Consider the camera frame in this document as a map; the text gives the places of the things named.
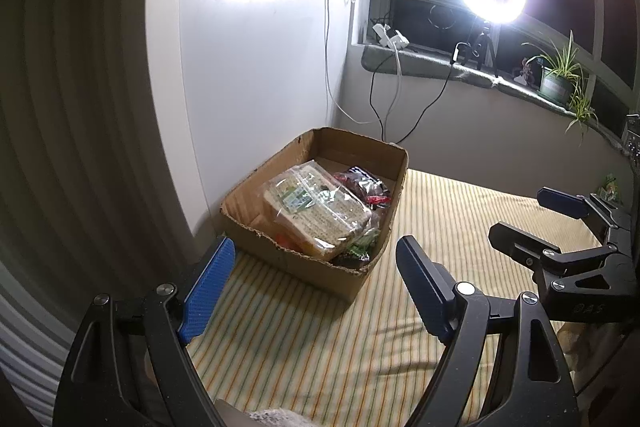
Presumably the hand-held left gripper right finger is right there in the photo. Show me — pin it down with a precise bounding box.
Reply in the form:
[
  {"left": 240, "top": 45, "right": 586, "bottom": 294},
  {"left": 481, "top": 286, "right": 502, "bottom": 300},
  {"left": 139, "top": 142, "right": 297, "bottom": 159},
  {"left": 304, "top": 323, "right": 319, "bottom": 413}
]
[{"left": 396, "top": 235, "right": 578, "bottom": 427}]

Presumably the green printed bag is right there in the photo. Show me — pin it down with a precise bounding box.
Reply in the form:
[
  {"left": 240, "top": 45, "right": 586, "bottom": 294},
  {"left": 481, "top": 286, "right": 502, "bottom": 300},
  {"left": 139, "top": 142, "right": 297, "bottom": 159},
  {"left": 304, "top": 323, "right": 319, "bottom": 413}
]
[{"left": 600, "top": 174, "right": 623, "bottom": 202}]

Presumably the black cable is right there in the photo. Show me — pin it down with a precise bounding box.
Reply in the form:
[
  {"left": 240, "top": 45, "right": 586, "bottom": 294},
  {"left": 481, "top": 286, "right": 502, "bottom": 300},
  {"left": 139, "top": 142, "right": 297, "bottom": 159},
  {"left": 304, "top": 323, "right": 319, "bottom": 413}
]
[{"left": 369, "top": 57, "right": 456, "bottom": 142}]

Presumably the white wardrobe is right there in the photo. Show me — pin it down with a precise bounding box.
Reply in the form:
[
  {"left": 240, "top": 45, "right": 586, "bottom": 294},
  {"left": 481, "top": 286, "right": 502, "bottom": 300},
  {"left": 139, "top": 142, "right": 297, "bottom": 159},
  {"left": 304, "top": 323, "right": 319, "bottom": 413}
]
[{"left": 145, "top": 0, "right": 353, "bottom": 238}]

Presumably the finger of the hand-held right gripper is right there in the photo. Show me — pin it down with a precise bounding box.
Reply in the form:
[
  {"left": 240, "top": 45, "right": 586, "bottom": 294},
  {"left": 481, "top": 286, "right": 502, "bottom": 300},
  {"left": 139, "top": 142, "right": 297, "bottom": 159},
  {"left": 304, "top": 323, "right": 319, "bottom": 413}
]
[
  {"left": 489, "top": 221, "right": 631, "bottom": 303},
  {"left": 537, "top": 187, "right": 628, "bottom": 228}
]

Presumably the clear bagged bread package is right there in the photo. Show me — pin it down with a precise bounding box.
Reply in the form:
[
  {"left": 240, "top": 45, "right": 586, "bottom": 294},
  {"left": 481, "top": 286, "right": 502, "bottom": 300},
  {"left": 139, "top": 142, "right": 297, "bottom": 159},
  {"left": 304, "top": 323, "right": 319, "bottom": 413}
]
[{"left": 262, "top": 161, "right": 373, "bottom": 258}]

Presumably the long white cable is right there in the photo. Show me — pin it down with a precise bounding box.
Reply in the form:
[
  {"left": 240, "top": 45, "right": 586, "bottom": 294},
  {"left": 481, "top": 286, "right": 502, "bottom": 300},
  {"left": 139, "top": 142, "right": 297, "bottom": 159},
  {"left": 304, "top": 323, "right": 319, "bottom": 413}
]
[{"left": 320, "top": 0, "right": 386, "bottom": 125}]

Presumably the brown cardboard box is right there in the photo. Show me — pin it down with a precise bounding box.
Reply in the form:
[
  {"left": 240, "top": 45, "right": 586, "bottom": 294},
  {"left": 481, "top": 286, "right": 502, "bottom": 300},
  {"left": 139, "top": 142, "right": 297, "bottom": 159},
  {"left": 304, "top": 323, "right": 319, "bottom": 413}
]
[{"left": 220, "top": 127, "right": 408, "bottom": 303}]

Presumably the small figurine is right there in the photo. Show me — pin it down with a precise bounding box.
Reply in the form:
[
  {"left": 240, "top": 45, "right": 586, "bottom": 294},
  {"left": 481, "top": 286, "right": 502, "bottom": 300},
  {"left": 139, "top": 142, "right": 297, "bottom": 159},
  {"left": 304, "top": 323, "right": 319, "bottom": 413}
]
[{"left": 514, "top": 57, "right": 538, "bottom": 85}]

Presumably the white power strip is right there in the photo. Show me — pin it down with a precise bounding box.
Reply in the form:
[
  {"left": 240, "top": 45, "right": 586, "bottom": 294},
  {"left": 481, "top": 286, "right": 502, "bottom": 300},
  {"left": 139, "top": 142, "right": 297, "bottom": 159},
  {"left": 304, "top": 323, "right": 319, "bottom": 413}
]
[{"left": 372, "top": 24, "right": 411, "bottom": 48}]

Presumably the potted spider plant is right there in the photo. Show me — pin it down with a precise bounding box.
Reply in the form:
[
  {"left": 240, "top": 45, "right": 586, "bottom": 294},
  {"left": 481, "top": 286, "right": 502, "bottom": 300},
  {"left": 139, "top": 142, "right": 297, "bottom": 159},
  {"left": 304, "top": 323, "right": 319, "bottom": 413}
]
[{"left": 522, "top": 29, "right": 601, "bottom": 145}]

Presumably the black tripod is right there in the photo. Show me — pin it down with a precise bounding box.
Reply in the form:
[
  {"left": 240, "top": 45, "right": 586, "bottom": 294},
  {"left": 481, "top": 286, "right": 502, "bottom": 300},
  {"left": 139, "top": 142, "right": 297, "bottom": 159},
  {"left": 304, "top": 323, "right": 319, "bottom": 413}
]
[{"left": 457, "top": 24, "right": 498, "bottom": 70}]

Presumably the dark red snack packet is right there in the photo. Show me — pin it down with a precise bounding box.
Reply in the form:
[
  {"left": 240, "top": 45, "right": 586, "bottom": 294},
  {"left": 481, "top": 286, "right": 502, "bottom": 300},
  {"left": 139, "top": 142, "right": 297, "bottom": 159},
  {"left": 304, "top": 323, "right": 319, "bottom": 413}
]
[{"left": 332, "top": 166, "right": 391, "bottom": 208}]

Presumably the white power strip cable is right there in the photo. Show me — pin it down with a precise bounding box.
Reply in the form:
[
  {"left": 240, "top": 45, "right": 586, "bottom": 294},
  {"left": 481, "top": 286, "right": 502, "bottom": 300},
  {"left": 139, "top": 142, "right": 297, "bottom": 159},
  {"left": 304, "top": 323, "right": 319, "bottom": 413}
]
[{"left": 382, "top": 47, "right": 403, "bottom": 142}]

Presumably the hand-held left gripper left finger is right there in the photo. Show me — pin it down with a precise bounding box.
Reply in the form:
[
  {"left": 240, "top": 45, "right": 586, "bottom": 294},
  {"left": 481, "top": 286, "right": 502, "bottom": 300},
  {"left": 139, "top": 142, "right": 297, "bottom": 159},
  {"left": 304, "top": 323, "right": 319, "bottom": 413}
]
[{"left": 55, "top": 237, "right": 236, "bottom": 427}]

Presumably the green candy packet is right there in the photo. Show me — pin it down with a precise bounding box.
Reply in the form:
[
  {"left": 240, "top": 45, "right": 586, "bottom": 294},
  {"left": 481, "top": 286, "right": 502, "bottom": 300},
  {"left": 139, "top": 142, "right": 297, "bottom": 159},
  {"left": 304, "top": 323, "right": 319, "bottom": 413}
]
[{"left": 345, "top": 229, "right": 381, "bottom": 260}]

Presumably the striped blanket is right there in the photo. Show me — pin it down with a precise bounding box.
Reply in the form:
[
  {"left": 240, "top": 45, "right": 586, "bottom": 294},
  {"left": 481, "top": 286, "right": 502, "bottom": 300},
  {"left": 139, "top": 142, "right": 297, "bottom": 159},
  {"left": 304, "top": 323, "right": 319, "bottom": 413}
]
[{"left": 187, "top": 169, "right": 616, "bottom": 427}]

